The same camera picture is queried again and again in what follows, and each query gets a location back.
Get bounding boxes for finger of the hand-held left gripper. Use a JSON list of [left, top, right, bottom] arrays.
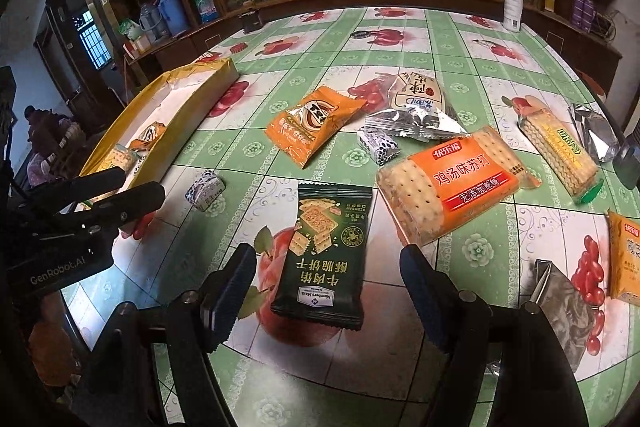
[[30, 167, 127, 214], [75, 181, 166, 234]]

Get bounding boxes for small orange snack packet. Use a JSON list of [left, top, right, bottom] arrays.
[[131, 122, 167, 151]]

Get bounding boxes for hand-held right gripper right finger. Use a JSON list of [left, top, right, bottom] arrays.
[[400, 244, 601, 427]]

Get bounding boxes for dark green cracker packet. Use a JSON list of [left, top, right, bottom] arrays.
[[270, 182, 375, 332]]

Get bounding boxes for green and yellow cracker pack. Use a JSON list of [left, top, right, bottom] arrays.
[[516, 109, 605, 205]]

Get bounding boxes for blue thermos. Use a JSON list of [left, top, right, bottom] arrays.
[[157, 0, 190, 36]]

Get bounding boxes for black and white candy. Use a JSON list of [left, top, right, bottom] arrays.
[[357, 127, 401, 165]]

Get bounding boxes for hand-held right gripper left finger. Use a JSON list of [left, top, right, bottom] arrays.
[[70, 243, 257, 427]]

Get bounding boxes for small clear cracker pack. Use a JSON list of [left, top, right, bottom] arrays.
[[95, 143, 141, 175]]

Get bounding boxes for beige snack packet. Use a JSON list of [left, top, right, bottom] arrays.
[[387, 72, 458, 118]]

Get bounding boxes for yellow cardboard box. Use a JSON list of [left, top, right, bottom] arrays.
[[77, 57, 241, 208]]

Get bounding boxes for orange and white box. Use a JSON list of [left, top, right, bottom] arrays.
[[125, 34, 151, 56]]

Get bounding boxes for large orange cracker pack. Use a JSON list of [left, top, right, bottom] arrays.
[[376, 126, 541, 247]]

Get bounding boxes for blue and white candy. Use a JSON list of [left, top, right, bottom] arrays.
[[185, 169, 224, 212]]

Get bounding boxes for silver foil packet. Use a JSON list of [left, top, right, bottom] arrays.
[[364, 107, 473, 142], [570, 103, 626, 162], [520, 258, 608, 375]]

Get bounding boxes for yellow snack packet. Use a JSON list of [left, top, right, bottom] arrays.
[[607, 209, 640, 306]]

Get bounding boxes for grey thermos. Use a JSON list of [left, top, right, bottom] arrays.
[[139, 3, 168, 42]]

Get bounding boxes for dark grey object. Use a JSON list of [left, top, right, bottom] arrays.
[[612, 142, 640, 188]]

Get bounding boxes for barred window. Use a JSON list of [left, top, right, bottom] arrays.
[[75, 12, 108, 70]]

